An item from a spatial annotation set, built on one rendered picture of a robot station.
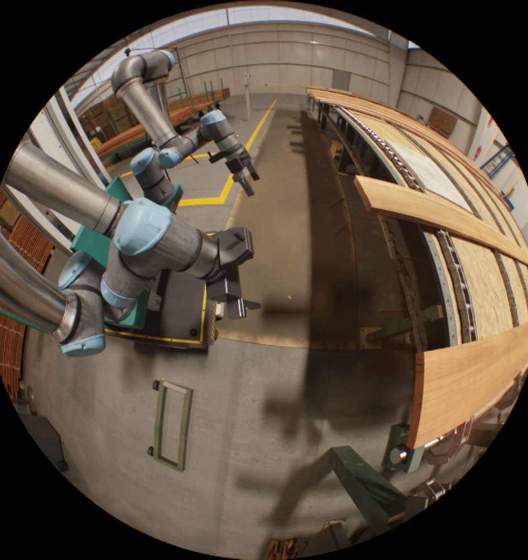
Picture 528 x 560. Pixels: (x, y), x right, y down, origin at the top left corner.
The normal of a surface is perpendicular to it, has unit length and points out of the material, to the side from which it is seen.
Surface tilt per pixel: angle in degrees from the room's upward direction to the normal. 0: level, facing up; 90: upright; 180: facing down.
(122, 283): 64
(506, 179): 89
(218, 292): 25
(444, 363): 0
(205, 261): 80
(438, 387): 0
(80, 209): 83
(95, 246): 90
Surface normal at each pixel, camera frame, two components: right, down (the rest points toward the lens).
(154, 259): 0.36, 0.82
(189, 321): -0.04, -0.43
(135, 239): 0.58, 0.64
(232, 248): -0.42, -0.22
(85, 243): 1.00, -0.04
